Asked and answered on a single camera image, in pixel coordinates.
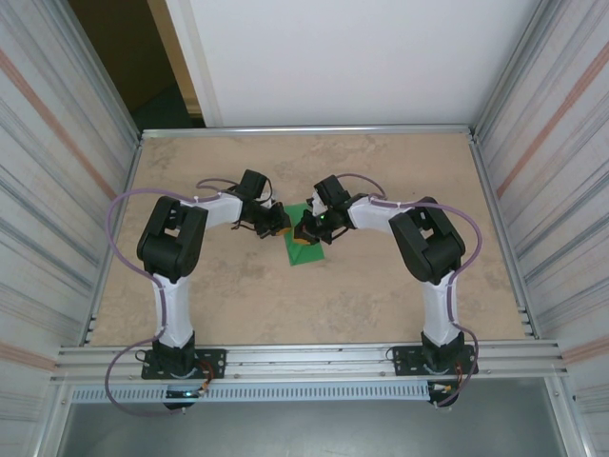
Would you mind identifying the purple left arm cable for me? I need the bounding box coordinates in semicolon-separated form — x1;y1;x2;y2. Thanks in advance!
105;176;239;418

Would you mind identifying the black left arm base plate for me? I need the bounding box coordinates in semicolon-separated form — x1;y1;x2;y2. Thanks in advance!
141;348;227;381

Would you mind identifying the slotted grey cable duct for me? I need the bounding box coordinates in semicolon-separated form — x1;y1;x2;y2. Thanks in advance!
69;383;432;404

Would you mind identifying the orange wire bundle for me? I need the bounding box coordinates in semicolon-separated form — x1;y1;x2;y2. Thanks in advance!
451;361;470;395
199;361;215;397

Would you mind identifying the green square paper sheet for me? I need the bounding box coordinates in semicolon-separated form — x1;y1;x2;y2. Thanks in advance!
280;202;327;267

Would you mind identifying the grey metal sheet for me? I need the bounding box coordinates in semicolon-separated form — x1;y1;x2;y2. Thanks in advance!
56;402;570;457

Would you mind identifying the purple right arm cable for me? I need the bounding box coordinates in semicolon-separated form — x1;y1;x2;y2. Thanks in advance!
340;171;485;410

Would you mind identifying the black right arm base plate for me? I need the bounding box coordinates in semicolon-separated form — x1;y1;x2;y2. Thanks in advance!
392;345;477;377

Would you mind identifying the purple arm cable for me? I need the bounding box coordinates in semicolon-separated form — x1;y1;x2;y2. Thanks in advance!
340;171;485;410
105;176;239;418

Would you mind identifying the aluminium table edge rail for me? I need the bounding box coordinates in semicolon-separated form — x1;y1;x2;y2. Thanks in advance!
139;124;479;141
468;132;541;340
78;135;147;347

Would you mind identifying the translucent ribbed enclosure panel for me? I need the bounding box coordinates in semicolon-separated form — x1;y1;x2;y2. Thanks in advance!
478;0;609;457
0;0;139;457

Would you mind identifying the wide aluminium mounting rail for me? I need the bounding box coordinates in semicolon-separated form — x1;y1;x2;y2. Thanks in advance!
49;338;570;386

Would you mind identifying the white door frame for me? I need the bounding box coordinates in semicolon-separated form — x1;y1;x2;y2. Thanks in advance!
164;0;225;129

